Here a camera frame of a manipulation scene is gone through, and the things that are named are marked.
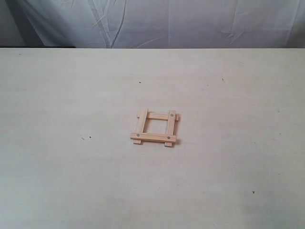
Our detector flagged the wood strip with two magnets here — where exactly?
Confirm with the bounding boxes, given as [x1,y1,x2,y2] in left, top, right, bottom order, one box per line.
[166,110,176,140]

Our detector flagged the horizontal plain wood strip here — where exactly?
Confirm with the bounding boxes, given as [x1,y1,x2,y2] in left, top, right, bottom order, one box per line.
[137,112,180,122]

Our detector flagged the white fabric backdrop curtain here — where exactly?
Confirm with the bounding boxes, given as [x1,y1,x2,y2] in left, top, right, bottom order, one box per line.
[0,0,305,49]

